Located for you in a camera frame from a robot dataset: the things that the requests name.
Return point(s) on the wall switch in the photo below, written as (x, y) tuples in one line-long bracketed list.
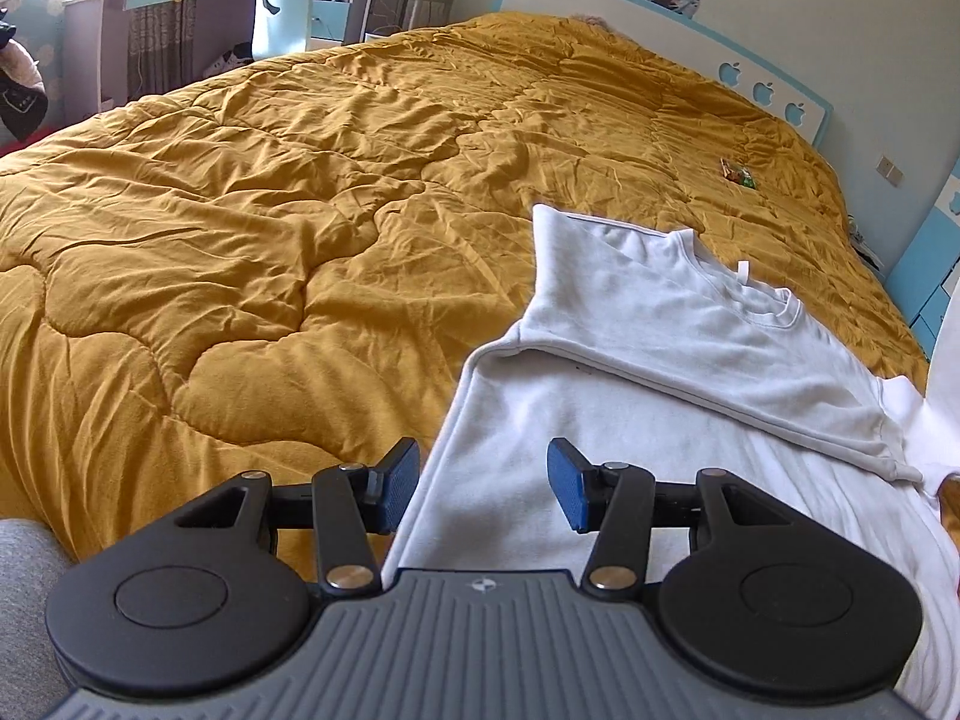
[(890, 169)]

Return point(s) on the checked desk curtain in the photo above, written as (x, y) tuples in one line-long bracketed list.
[(159, 52)]

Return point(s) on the blue drawer cabinet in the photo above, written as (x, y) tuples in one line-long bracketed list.
[(328, 19)]

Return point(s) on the grey fuzzy cushion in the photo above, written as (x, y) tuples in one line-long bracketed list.
[(592, 19)]

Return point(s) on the white printed t-shirt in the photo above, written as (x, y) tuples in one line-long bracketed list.
[(637, 330)]

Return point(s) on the grey and blue desk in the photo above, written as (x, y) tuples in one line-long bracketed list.
[(97, 37)]

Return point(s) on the person's grey trouser leg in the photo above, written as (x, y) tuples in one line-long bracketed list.
[(30, 615)]

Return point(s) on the light blue desk chair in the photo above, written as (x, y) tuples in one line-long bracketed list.
[(281, 0)]

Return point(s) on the white and blue headboard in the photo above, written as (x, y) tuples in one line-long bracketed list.
[(675, 37)]

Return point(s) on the blue bedside cabinet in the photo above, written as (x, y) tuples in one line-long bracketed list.
[(926, 270)]

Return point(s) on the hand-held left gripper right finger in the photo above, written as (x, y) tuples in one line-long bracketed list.
[(568, 487)]

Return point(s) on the mustard yellow quilt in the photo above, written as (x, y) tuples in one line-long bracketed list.
[(262, 202)]

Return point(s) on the small colourful candy wrapper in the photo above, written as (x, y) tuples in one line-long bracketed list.
[(739, 172)]

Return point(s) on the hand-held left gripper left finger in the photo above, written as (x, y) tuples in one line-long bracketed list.
[(399, 484)]

